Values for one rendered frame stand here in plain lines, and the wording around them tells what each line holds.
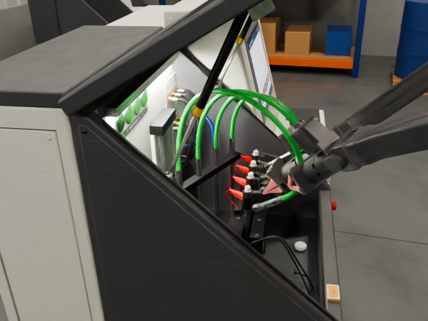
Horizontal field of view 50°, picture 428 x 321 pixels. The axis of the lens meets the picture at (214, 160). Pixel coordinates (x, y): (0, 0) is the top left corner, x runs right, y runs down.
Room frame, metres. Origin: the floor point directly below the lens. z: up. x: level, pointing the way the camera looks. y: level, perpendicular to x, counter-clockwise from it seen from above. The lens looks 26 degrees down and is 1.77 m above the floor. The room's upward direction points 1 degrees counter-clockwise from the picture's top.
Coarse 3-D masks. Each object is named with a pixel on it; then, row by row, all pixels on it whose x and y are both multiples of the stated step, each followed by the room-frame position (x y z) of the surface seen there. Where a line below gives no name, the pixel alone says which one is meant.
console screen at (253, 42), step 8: (256, 24) 1.99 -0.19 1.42; (248, 32) 1.74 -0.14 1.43; (256, 32) 1.93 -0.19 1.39; (248, 40) 1.69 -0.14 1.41; (256, 40) 1.88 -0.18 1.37; (248, 48) 1.65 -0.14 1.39; (256, 48) 1.83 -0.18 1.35; (248, 56) 1.62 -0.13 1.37; (256, 56) 1.78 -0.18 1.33; (264, 56) 2.02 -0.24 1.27; (256, 64) 1.73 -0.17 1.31; (264, 64) 1.96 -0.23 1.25; (256, 72) 1.69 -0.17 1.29; (264, 72) 1.90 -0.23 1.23; (256, 80) 1.65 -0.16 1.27; (264, 80) 1.85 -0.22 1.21; (256, 88) 1.62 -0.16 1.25; (264, 88) 1.80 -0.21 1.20; (272, 88) 2.04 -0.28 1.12; (264, 104) 1.70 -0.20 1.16; (264, 120) 1.62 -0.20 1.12
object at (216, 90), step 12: (240, 96) 1.05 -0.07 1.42; (264, 108) 1.02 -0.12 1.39; (180, 120) 1.15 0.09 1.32; (276, 120) 1.00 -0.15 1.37; (180, 132) 1.15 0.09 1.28; (288, 132) 0.98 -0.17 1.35; (180, 144) 1.16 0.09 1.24; (180, 156) 1.16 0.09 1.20; (300, 156) 0.96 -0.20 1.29; (180, 168) 1.16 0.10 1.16
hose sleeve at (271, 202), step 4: (280, 196) 0.99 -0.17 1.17; (268, 200) 1.01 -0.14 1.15; (272, 200) 1.00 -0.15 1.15; (276, 200) 0.99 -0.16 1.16; (280, 200) 0.98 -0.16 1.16; (260, 204) 1.01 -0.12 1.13; (264, 204) 1.01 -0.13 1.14; (268, 204) 1.00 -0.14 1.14; (272, 204) 0.99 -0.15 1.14; (276, 204) 0.99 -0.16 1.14; (260, 208) 1.01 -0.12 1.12; (264, 208) 1.01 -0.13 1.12
